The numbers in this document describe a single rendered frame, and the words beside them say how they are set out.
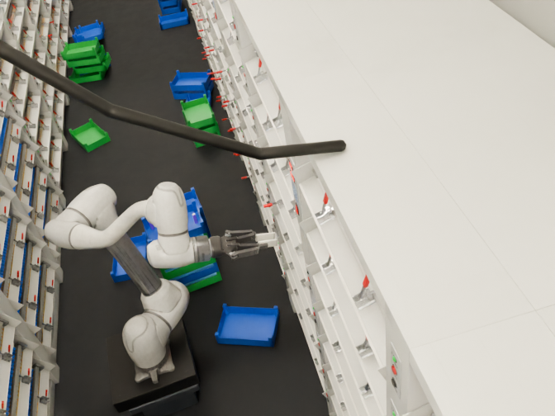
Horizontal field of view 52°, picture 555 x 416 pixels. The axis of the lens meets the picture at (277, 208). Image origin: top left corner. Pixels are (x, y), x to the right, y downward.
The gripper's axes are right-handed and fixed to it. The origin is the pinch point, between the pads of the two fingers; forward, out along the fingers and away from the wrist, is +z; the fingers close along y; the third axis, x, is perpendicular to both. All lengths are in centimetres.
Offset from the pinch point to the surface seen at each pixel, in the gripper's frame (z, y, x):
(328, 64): 9, 15, 74
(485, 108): 33, 49, 79
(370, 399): 9, 72, 11
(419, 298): 0, 90, 72
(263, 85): 2, -23, 49
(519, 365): 8, 105, 74
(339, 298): 5, 53, 29
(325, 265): 5, 43, 30
